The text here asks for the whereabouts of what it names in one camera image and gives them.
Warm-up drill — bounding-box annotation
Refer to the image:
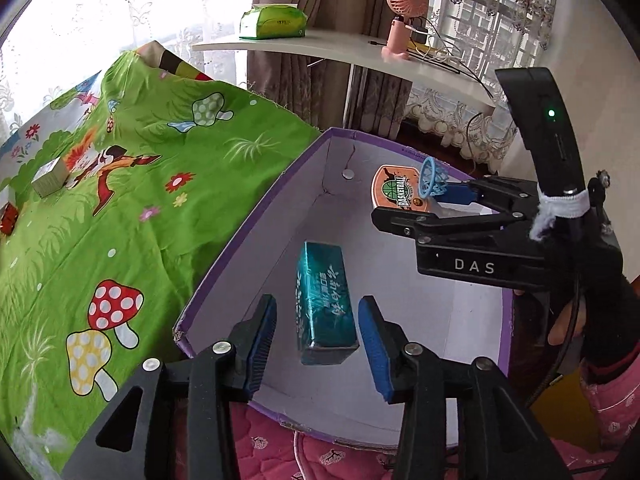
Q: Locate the black cable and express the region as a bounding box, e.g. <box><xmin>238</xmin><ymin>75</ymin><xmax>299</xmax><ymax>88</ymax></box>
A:
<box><xmin>524</xmin><ymin>278</ymin><xmax>584</xmax><ymax>411</ymax></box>

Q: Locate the white curved shelf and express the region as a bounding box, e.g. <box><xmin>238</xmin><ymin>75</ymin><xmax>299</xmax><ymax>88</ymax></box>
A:
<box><xmin>191</xmin><ymin>29</ymin><xmax>496</xmax><ymax>115</ymax></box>

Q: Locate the small beige box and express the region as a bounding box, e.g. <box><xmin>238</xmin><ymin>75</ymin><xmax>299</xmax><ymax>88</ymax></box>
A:
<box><xmin>32</xmin><ymin>157</ymin><xmax>70</xmax><ymax>198</ymax></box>

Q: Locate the right hand black glove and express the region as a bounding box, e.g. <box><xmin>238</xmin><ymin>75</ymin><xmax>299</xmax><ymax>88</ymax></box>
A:
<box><xmin>514</xmin><ymin>249</ymin><xmax>640</xmax><ymax>376</ymax></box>

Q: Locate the green cartoon tablecloth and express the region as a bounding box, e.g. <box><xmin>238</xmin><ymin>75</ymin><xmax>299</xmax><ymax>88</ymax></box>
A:
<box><xmin>1</xmin><ymin>51</ymin><xmax>318</xmax><ymax>479</ymax></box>

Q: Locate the teal rectangular box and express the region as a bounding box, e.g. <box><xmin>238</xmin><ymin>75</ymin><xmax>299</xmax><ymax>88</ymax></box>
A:
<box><xmin>295</xmin><ymin>240</ymin><xmax>359</xmax><ymax>365</ymax></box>

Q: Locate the green tissue pack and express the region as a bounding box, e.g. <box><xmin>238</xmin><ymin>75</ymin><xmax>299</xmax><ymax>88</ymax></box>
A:
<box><xmin>239</xmin><ymin>3</ymin><xmax>307</xmax><ymax>40</ymax></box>

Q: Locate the red toy truck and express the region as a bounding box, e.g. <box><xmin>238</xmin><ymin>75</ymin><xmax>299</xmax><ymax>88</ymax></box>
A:
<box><xmin>0</xmin><ymin>203</ymin><xmax>20</xmax><ymax>236</ymax></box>

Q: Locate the pink quilted sleeve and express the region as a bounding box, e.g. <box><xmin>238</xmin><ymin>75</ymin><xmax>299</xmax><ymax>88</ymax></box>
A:
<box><xmin>580</xmin><ymin>356</ymin><xmax>639</xmax><ymax>448</ymax></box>

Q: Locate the pink desk fan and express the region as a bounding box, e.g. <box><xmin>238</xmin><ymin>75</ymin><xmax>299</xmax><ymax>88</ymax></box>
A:
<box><xmin>382</xmin><ymin>0</ymin><xmax>428</xmax><ymax>60</ymax></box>

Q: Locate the white lace curtain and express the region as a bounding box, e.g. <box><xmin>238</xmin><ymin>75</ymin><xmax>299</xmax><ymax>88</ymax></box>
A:
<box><xmin>406</xmin><ymin>0</ymin><xmax>556</xmax><ymax>171</ymax></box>

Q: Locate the brown curtain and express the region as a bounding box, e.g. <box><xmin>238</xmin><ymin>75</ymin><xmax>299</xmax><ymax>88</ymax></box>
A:
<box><xmin>247</xmin><ymin>0</ymin><xmax>411</xmax><ymax>138</ymax></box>

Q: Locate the purple cardboard storage box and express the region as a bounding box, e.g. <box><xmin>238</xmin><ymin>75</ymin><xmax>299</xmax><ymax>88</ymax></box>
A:
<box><xmin>172</xmin><ymin>126</ymin><xmax>516</xmax><ymax>452</ymax></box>

